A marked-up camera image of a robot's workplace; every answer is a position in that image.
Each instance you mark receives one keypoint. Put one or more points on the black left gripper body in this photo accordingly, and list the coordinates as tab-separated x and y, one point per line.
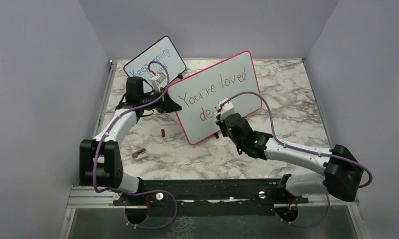
156	104

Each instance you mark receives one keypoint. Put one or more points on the grey whiteboard eraser block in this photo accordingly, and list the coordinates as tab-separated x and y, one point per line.
140	154

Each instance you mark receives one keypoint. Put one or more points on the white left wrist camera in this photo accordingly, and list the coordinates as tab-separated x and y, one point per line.
156	80

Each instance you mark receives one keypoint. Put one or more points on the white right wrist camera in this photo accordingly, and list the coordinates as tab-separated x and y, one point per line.
224	109

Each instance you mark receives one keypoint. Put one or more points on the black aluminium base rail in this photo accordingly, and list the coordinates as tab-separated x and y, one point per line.
199	198

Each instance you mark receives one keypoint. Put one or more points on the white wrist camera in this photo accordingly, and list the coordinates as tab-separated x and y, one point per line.
156	80
224	109

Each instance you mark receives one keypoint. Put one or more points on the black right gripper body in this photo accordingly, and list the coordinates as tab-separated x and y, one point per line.
225	132

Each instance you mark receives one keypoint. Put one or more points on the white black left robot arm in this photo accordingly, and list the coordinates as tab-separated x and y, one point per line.
100	163

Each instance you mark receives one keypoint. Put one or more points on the black framed written whiteboard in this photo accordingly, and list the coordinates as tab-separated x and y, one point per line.
158	57

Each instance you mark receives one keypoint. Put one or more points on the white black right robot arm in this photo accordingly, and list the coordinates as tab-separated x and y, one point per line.
333	171

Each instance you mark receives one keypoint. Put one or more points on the pink framed whiteboard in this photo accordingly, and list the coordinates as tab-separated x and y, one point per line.
199	94

